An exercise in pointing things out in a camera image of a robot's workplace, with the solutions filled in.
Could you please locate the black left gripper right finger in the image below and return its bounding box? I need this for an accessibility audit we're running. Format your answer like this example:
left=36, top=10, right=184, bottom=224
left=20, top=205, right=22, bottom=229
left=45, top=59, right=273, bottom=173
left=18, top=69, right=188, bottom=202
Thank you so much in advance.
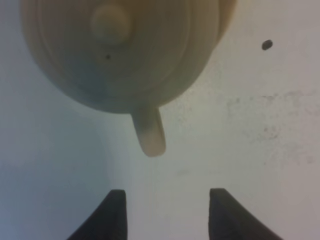
left=209, top=188, right=281, bottom=240

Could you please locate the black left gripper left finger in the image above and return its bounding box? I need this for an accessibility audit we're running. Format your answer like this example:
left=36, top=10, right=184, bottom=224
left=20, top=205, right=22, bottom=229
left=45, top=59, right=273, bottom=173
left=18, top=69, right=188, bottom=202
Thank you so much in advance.
left=69, top=190, right=128, bottom=240

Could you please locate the beige teapot with lid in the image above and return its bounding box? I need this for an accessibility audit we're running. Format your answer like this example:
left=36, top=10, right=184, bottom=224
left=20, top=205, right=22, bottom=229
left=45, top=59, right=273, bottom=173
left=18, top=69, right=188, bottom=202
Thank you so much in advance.
left=19, top=0, right=237, bottom=157

